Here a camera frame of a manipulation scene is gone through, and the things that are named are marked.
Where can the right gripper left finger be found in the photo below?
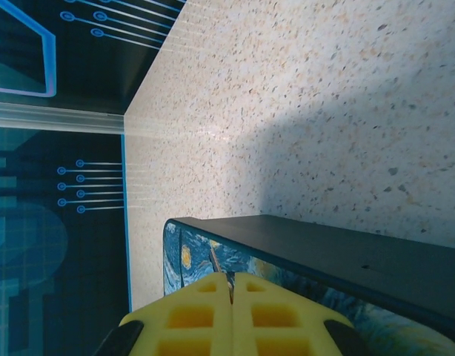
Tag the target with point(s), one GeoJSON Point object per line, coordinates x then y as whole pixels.
{"type": "Point", "coordinates": [190, 333]}

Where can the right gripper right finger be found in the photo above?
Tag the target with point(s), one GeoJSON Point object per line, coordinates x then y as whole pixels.
{"type": "Point", "coordinates": [279, 333]}

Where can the starry night print box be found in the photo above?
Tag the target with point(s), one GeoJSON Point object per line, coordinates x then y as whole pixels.
{"type": "Point", "coordinates": [361, 259]}

